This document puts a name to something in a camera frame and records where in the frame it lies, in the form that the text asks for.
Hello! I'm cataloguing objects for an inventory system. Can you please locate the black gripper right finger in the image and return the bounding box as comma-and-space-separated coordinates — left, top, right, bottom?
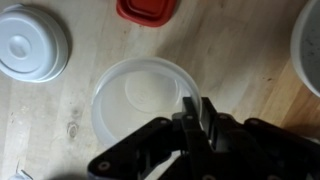
202, 98, 320, 180

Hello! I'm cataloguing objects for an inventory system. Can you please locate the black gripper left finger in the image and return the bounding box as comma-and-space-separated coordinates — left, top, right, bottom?
87, 97, 210, 180

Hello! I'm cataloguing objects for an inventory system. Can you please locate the transparent plastic bowl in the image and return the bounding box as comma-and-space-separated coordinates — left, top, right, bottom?
91, 57, 202, 147

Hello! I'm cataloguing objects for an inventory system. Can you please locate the white round lid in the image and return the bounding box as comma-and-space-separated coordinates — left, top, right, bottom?
0, 4, 69, 83

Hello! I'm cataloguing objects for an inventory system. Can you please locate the white ceramic bowl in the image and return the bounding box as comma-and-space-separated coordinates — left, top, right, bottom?
290, 0, 320, 96

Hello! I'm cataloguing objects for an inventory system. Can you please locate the small red lid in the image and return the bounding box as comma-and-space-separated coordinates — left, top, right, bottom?
116, 0, 177, 27

